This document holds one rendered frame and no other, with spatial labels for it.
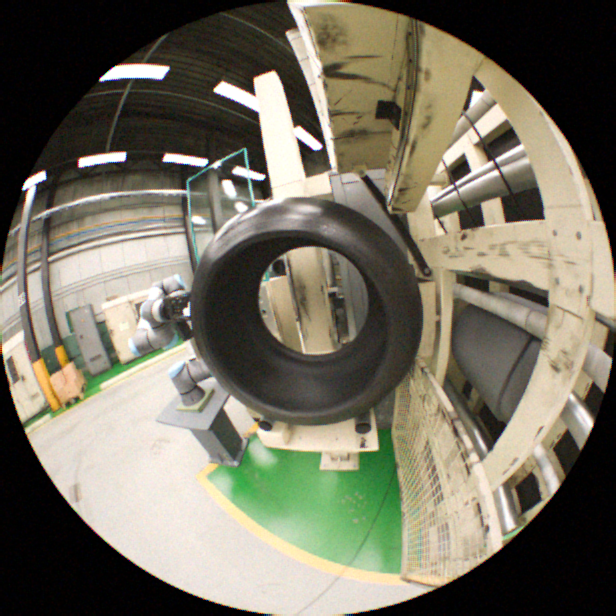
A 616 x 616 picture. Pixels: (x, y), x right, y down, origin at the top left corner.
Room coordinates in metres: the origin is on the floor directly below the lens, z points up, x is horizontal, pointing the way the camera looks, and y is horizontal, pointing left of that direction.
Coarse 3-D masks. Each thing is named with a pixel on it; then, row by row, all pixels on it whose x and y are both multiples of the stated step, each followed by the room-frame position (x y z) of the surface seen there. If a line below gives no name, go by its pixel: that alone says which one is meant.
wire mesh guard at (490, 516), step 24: (432, 384) 0.29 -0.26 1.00; (408, 408) 0.45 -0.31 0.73; (408, 432) 0.40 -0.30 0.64; (456, 432) 0.14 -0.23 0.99; (408, 456) 0.33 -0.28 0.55; (456, 456) 0.11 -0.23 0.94; (432, 480) 0.13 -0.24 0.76; (480, 480) 0.03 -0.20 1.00; (456, 504) 0.02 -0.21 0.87; (480, 504) -0.01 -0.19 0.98; (432, 528) -0.01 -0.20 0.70; (480, 528) -0.06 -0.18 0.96; (456, 552) -0.10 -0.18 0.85; (432, 576) -0.18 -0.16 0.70; (456, 576) -0.18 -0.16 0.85
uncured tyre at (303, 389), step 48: (240, 240) 0.33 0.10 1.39; (288, 240) 0.59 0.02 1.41; (336, 240) 0.29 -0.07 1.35; (384, 240) 0.29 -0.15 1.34; (192, 288) 0.37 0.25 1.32; (240, 288) 0.62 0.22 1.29; (384, 288) 0.27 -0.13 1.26; (240, 336) 0.59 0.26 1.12; (384, 336) 0.50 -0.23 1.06; (240, 384) 0.37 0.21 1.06; (288, 384) 0.52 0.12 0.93; (336, 384) 0.49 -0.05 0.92; (384, 384) 0.28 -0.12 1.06
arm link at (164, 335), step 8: (152, 328) 0.56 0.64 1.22; (160, 328) 0.57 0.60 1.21; (168, 328) 0.60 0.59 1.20; (152, 336) 0.56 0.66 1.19; (160, 336) 0.57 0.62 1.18; (168, 336) 0.59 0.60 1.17; (176, 336) 0.63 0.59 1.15; (152, 344) 0.55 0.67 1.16; (160, 344) 0.57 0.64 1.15; (168, 344) 0.59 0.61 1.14
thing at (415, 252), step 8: (368, 176) 0.56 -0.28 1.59; (368, 184) 0.56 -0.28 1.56; (376, 192) 0.56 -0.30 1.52; (376, 200) 0.57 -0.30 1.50; (384, 200) 0.55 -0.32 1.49; (384, 208) 0.56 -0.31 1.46; (392, 216) 0.55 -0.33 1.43; (400, 224) 0.54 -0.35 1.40; (400, 232) 0.55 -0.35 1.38; (408, 232) 0.54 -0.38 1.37; (408, 240) 0.54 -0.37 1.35; (408, 248) 0.55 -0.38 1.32; (416, 248) 0.53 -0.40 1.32; (416, 256) 0.53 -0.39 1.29; (424, 264) 0.53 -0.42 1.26; (424, 272) 0.53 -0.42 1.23
